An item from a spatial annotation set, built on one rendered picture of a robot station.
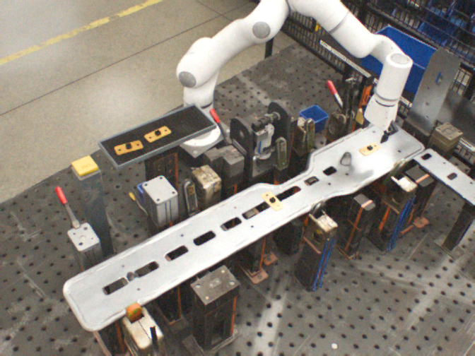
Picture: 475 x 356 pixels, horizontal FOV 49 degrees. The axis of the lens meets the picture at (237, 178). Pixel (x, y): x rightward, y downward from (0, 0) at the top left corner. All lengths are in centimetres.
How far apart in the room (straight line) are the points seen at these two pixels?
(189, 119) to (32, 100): 222
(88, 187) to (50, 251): 45
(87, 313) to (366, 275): 102
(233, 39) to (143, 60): 235
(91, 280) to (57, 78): 264
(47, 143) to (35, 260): 159
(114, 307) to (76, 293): 12
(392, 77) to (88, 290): 114
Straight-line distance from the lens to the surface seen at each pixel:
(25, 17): 483
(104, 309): 153
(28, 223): 216
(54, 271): 200
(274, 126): 190
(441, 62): 204
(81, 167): 166
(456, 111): 229
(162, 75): 398
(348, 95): 197
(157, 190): 163
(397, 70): 176
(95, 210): 178
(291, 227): 189
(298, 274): 193
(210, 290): 151
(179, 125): 177
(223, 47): 188
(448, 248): 219
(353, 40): 173
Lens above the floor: 232
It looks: 47 degrees down
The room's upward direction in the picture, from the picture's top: 5 degrees clockwise
